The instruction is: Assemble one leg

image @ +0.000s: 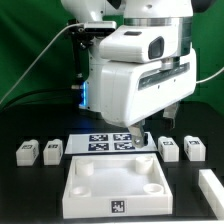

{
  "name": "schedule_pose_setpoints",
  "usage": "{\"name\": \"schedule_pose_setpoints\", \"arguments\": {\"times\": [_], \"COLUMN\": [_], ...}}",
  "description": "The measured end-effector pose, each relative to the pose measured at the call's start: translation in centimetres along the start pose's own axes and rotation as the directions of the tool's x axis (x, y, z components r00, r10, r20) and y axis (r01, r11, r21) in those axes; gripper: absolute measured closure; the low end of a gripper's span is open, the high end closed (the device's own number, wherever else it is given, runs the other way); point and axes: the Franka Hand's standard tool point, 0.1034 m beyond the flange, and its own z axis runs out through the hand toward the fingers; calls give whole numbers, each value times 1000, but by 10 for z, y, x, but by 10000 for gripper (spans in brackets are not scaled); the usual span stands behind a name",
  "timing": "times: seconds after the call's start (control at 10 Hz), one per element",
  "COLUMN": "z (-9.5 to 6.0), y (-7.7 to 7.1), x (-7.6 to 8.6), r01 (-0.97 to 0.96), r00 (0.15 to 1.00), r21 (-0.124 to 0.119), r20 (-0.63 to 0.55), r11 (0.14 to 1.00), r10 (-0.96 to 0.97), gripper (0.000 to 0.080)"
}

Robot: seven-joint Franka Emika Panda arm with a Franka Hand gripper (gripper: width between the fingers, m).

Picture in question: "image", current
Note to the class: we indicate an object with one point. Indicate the white fiducial marker sheet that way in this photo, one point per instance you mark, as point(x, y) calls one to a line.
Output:
point(105, 143)

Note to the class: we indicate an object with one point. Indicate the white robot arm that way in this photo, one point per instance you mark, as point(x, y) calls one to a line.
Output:
point(170, 18)

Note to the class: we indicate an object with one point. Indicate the silver camera on mount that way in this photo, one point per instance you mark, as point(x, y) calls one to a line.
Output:
point(97, 27)

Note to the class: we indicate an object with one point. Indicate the white square tabletop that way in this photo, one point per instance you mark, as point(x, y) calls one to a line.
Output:
point(116, 186)

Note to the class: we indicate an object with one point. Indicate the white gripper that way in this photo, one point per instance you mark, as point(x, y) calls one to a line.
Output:
point(131, 92)

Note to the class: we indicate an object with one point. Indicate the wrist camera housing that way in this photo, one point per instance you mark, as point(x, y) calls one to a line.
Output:
point(132, 44)

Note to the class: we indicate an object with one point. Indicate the white obstacle bar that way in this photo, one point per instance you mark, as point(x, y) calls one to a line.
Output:
point(213, 191)

